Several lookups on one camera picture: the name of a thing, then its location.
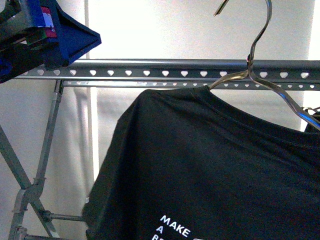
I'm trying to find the black printed t-shirt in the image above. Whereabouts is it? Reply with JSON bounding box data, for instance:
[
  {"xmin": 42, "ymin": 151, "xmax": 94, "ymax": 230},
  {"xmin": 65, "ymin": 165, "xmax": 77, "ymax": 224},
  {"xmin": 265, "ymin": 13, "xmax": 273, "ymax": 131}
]
[{"xmin": 82, "ymin": 86, "xmax": 320, "ymax": 240}]

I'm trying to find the silver wire clothes hanger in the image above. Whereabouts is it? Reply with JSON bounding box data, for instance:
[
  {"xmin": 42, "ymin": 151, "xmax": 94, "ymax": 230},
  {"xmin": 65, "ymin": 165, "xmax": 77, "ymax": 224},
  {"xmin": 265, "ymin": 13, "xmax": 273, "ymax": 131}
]
[{"xmin": 208, "ymin": 0, "xmax": 320, "ymax": 132}]

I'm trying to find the grey metal clothes rack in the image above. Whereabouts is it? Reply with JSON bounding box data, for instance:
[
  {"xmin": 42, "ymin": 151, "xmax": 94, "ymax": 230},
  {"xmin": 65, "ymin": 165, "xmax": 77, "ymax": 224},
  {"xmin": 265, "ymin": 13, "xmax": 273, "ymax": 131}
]
[{"xmin": 0, "ymin": 59, "xmax": 320, "ymax": 240}]

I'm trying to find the black t-shirt on rack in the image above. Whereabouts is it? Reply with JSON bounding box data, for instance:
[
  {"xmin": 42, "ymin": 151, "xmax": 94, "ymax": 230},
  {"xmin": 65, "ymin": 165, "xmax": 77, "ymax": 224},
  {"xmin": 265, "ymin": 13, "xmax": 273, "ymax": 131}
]
[{"xmin": 302, "ymin": 107, "xmax": 320, "ymax": 133}]

